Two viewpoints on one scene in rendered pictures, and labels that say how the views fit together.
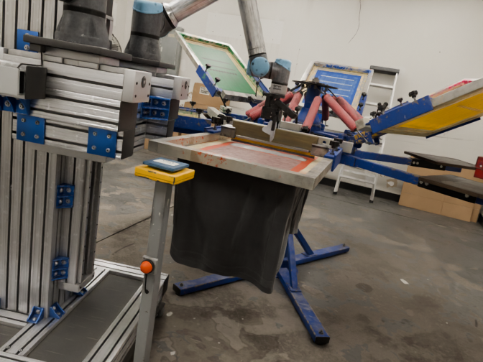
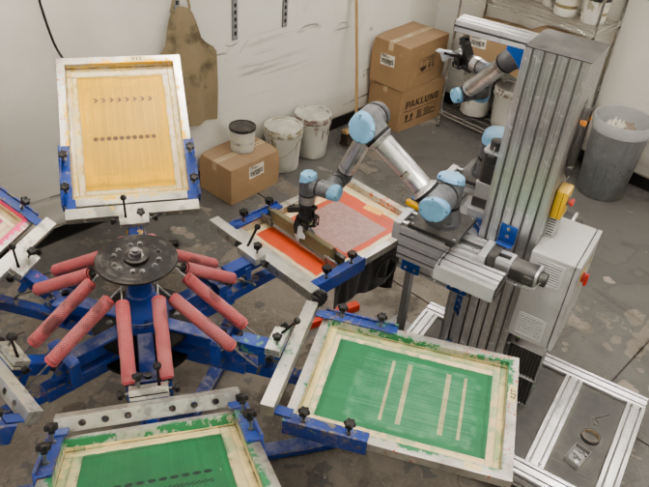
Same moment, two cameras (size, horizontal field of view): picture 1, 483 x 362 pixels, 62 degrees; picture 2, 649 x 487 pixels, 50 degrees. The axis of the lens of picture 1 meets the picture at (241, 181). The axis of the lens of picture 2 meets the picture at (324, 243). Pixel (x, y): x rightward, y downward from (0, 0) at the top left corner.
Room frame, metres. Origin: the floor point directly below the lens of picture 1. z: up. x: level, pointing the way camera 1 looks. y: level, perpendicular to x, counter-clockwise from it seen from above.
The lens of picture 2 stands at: (4.15, 1.10, 2.90)
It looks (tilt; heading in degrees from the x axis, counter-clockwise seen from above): 36 degrees down; 205
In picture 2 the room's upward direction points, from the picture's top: 5 degrees clockwise
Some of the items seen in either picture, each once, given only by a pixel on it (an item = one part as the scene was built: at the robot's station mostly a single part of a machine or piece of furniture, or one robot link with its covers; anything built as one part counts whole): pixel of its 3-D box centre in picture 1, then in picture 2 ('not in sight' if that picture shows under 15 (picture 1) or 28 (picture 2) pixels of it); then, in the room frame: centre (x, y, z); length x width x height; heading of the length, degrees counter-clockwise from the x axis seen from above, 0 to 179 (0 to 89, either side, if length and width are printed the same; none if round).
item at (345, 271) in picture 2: (220, 133); (338, 274); (1.96, 0.14, 0.97); 0.30 x 0.05 x 0.07; 163
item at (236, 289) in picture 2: not in sight; (263, 276); (2.06, -0.18, 0.89); 1.24 x 0.06 x 0.06; 163
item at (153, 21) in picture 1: (147, 16); (448, 188); (1.72, 0.49, 1.42); 0.13 x 0.12 x 0.14; 0
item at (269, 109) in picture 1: (273, 107); (307, 214); (1.85, -0.09, 1.15); 0.09 x 0.08 x 0.12; 73
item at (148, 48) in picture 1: (144, 47); (444, 211); (1.71, 0.49, 1.31); 0.15 x 0.15 x 0.10
